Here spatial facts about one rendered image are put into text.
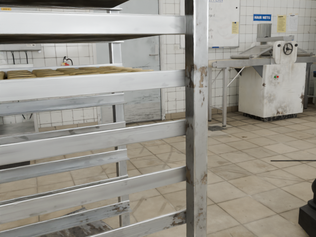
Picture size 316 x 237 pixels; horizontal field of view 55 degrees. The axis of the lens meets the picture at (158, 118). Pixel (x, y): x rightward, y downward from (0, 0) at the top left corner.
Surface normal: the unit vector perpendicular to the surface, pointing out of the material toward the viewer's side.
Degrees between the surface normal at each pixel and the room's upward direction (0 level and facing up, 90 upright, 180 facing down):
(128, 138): 90
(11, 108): 90
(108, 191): 90
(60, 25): 90
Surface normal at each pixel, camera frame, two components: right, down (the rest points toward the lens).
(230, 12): 0.39, 0.19
